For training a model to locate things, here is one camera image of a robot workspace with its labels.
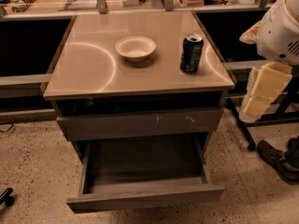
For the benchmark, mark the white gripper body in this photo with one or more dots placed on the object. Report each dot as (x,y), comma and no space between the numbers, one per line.
(277,34)

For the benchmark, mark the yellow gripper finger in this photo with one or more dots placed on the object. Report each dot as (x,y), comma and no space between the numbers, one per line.
(252,108)
(272,79)

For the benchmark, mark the blue pepsi can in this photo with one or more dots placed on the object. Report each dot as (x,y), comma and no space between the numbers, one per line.
(191,54)

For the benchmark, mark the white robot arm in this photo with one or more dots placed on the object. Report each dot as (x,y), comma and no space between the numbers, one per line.
(276,36)

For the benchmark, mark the grey drawer cabinet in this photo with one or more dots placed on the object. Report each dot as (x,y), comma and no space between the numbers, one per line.
(91,78)

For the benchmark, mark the open grey middle drawer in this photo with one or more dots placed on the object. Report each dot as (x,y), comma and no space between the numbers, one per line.
(143,172)

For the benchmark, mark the closed grey top drawer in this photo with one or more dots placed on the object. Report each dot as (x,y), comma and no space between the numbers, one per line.
(137,124)

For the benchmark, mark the black stand leg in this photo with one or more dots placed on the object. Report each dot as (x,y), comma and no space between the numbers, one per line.
(242,126)

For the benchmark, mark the dark shoe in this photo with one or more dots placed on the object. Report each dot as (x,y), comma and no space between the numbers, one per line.
(286,163)

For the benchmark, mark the white paper bowl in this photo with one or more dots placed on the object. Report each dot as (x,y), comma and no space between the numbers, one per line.
(135,48)

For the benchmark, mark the black chair caster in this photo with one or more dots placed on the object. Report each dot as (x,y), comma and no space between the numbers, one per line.
(7,198)

